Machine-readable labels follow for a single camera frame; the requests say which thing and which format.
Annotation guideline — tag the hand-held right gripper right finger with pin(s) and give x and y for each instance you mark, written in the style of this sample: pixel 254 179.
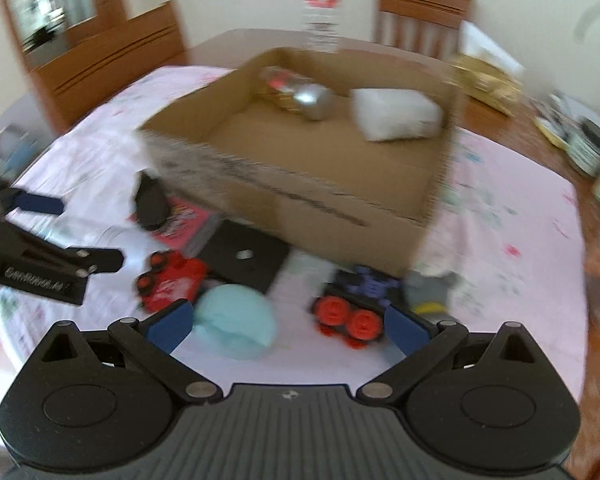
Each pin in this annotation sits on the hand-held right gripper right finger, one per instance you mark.
pixel 405 330

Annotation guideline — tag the black toy car red wheels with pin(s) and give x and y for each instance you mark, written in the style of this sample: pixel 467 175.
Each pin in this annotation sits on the black toy car red wheels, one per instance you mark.
pixel 350 305

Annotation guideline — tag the red card pack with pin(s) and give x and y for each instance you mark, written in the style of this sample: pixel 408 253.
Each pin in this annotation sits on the red card pack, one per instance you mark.
pixel 185 222

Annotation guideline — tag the grey elephant toy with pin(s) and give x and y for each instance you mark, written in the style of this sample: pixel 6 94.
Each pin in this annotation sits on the grey elephant toy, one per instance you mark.
pixel 430 290

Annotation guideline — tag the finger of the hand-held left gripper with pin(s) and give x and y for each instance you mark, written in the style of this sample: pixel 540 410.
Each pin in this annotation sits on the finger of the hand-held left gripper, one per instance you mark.
pixel 100 260
pixel 40 204

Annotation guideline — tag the black oval case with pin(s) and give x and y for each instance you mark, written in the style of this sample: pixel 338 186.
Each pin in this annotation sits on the black oval case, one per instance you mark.
pixel 152 202

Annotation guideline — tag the black square plate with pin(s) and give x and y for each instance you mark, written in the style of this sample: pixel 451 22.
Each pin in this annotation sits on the black square plate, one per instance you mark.
pixel 245 255

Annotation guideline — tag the wooden chair back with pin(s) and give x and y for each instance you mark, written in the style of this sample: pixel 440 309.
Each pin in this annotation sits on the wooden chair back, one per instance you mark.
pixel 420 15

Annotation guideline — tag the pill bottle with silver cap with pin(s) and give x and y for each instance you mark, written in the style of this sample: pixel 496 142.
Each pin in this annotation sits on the pill bottle with silver cap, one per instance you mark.
pixel 315 100

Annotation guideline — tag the pile of pens and papers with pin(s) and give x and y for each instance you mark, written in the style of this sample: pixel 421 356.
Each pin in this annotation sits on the pile of pens and papers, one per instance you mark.
pixel 555 120

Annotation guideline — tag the light blue ball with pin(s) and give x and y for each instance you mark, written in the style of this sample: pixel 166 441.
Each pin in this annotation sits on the light blue ball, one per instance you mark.
pixel 235 322

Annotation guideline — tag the black lid glass jar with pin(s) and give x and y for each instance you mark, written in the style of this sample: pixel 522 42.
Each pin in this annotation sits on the black lid glass jar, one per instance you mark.
pixel 590 147

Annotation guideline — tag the wooden chair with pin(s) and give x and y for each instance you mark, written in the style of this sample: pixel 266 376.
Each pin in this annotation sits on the wooden chair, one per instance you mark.
pixel 420 15
pixel 105 60

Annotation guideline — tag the gold foil bag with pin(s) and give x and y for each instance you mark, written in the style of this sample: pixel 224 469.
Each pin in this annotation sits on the gold foil bag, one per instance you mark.
pixel 487 85

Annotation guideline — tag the white paper bag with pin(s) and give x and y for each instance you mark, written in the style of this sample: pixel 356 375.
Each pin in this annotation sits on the white paper bag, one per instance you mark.
pixel 490 47

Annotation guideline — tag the red toy train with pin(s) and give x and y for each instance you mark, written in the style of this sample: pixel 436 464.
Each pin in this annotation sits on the red toy train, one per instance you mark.
pixel 172 280

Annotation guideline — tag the white plastic container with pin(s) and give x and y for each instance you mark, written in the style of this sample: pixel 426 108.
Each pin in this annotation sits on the white plastic container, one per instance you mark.
pixel 395 112

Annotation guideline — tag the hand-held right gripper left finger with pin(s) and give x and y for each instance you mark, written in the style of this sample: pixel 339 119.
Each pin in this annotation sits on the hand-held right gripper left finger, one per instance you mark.
pixel 172 322

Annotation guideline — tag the cardboard box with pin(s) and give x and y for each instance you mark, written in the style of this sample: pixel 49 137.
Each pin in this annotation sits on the cardboard box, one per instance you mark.
pixel 260 200

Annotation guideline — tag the pink printed tablecloth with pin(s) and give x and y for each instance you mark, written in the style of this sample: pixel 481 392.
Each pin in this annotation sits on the pink printed tablecloth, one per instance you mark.
pixel 505 260

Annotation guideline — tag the clear water bottle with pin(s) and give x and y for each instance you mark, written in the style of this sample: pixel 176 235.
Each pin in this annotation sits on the clear water bottle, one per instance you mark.
pixel 322 15

